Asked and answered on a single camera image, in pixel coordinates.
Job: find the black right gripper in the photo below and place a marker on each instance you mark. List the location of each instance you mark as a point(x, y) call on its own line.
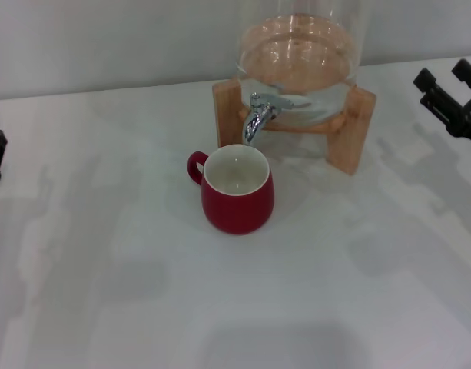
point(469, 121)

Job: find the red ceramic cup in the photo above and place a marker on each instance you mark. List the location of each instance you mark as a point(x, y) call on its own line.
point(239, 211)

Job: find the chrome faucet tap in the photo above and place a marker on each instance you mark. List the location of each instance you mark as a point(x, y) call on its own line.
point(254, 123)

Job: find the glass water dispenser jar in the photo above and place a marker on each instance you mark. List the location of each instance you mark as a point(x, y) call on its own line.
point(296, 50)

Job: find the wooden dispenser stand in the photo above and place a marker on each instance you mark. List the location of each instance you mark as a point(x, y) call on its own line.
point(229, 115)

